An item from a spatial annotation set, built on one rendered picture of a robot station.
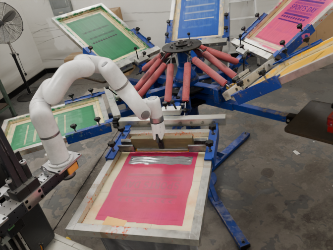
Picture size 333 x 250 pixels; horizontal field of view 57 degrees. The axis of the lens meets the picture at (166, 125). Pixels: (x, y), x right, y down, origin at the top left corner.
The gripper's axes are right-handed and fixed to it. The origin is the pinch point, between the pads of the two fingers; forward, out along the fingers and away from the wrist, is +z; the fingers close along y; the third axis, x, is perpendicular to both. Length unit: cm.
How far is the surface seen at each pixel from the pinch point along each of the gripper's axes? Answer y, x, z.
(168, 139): 1.5, 4.6, -3.6
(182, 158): 7.3, 12.1, 5.3
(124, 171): 17.5, -18.0, 5.8
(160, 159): 7.4, 0.0, 5.6
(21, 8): -411, -380, -35
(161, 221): 50, 11, 6
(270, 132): -164, 67, 103
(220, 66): -73, 28, -15
